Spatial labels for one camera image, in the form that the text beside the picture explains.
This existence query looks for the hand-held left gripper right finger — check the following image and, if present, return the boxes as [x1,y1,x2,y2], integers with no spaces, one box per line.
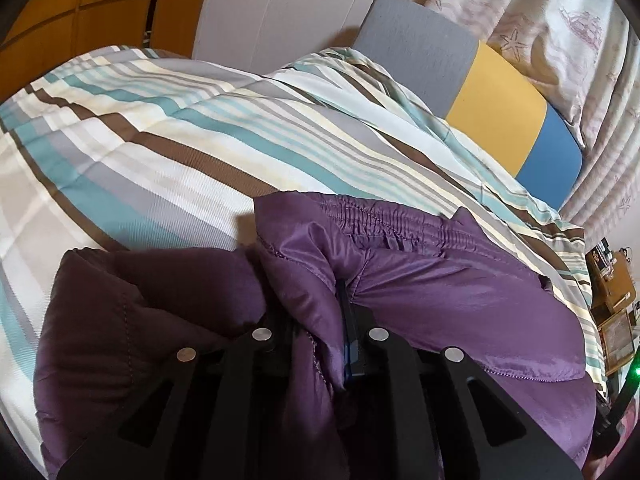
[335,280,583,480]

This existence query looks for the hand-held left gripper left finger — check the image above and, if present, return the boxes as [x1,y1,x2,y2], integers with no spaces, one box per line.
[57,319,297,480]

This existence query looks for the purple puffer jacket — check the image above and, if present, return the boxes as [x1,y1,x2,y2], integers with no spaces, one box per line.
[37,191,599,480]

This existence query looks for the wooden chair with mesh back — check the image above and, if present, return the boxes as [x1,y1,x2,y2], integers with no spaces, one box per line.
[596,306,635,365]

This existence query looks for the wooden side table with clutter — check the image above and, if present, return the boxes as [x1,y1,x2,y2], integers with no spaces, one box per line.
[586,246,633,313]

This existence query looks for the striped bed blanket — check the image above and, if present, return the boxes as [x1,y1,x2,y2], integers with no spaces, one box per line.
[0,45,608,463]

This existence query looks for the grey yellow blue headboard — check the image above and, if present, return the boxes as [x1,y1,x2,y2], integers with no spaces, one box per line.
[352,0,586,211]

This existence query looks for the white ship print curtain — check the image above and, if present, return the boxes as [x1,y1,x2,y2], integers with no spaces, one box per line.
[425,0,640,243]

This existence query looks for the wooden wardrobe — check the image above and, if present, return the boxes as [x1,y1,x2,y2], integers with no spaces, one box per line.
[0,0,221,106]

